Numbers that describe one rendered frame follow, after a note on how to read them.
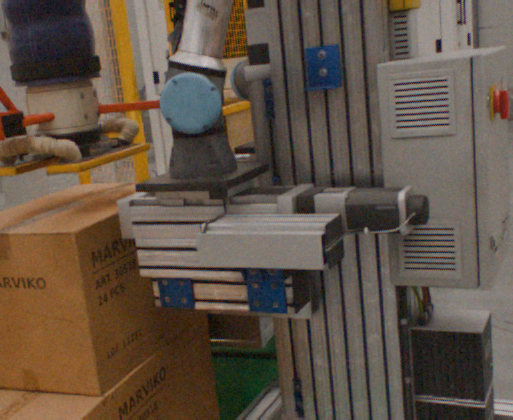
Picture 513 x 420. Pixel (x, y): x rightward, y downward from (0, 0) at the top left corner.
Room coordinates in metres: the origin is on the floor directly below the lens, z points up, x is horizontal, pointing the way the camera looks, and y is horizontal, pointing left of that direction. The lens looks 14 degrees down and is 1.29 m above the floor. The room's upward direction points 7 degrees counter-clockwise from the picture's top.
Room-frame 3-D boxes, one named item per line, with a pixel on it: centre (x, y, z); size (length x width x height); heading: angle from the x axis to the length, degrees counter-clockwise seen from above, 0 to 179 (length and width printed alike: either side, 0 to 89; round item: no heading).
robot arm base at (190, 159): (1.68, 0.03, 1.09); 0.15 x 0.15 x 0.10
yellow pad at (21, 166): (2.06, 0.47, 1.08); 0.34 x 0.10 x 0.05; 154
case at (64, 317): (2.02, 0.39, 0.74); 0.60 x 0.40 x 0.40; 155
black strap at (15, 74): (2.01, 0.38, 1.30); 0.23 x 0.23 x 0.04
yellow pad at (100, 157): (1.98, 0.29, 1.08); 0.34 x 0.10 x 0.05; 154
